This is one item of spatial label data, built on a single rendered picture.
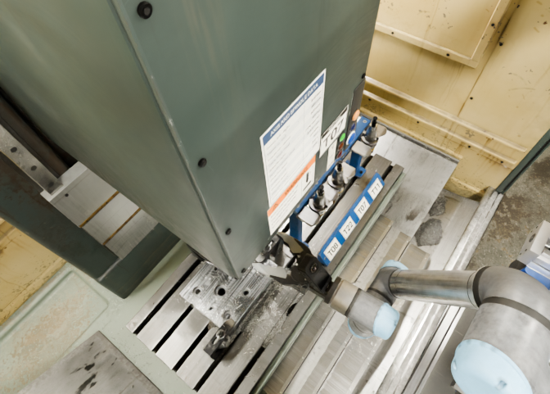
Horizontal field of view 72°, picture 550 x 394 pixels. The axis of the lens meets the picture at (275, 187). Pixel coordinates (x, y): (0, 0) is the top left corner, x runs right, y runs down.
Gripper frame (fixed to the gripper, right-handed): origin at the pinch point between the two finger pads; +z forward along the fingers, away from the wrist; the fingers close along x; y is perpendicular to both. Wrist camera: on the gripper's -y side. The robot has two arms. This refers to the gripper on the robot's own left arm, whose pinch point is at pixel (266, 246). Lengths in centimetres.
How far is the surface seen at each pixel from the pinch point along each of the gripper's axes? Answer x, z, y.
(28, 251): -38, 100, 60
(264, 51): 0, -3, -62
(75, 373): -62, 54, 74
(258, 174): -3.6, -3.3, -42.6
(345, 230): 36, -11, 47
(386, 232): 55, -25, 67
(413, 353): 12, -53, 60
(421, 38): 99, -3, 3
